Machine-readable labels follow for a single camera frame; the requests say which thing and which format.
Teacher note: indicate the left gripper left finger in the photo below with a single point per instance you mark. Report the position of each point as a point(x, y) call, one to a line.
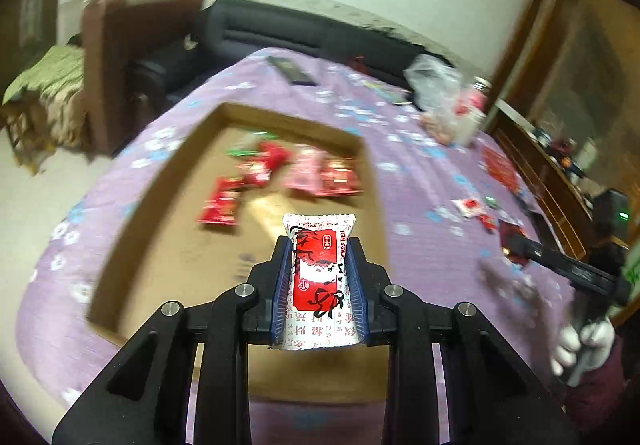
point(283, 257)

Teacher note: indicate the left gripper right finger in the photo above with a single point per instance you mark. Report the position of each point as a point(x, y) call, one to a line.
point(356, 268)

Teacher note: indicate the white red snack packet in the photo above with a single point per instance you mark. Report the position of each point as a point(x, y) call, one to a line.
point(318, 312)
point(469, 207)

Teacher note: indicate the small red snack packet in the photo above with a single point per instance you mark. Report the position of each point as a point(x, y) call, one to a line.
point(488, 222)

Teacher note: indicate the green candy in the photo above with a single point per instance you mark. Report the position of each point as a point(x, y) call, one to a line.
point(249, 144)
point(492, 202)

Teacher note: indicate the dark red foil snack packet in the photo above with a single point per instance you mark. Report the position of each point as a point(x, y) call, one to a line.
point(516, 247)

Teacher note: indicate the white gloved right hand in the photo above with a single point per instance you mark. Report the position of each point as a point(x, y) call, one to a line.
point(597, 338)

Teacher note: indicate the flat cardboard box tray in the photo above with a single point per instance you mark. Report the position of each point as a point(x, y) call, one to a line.
point(164, 254)

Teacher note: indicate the red snack packet in box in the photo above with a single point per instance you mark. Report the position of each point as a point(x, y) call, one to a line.
point(223, 202)

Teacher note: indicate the red patterned packet in box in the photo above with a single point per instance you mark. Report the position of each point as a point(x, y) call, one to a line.
point(339, 178)

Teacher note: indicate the pink snack packet in box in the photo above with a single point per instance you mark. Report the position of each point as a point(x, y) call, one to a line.
point(305, 172)

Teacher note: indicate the purple floral tablecloth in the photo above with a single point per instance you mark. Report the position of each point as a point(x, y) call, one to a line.
point(449, 307)

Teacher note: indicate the red candy in box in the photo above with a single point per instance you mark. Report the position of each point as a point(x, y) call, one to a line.
point(256, 171)

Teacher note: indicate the red foil gift bag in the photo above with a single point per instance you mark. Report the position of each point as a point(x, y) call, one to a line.
point(501, 169)

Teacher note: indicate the green candy in box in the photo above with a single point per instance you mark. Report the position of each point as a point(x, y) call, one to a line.
point(249, 144)

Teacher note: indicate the wooden display cabinet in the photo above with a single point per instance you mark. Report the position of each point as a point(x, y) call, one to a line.
point(565, 108)

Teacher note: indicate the white plastic jar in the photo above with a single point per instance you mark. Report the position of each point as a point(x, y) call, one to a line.
point(468, 125)

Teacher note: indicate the black smartphone on table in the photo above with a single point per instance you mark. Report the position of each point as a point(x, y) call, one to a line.
point(291, 72)

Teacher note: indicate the pink sleeved thermos bottle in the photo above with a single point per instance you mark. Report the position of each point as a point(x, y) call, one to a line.
point(476, 93)

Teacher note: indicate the clear plastic bag with food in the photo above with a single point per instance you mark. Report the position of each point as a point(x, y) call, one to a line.
point(436, 86)

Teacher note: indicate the black leather sofa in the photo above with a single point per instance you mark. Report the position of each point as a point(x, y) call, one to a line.
point(230, 30)

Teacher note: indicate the brown armchair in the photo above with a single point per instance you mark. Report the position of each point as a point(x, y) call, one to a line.
point(115, 34)

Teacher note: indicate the green blanket on bed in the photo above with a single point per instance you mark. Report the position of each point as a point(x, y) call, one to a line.
point(58, 79)

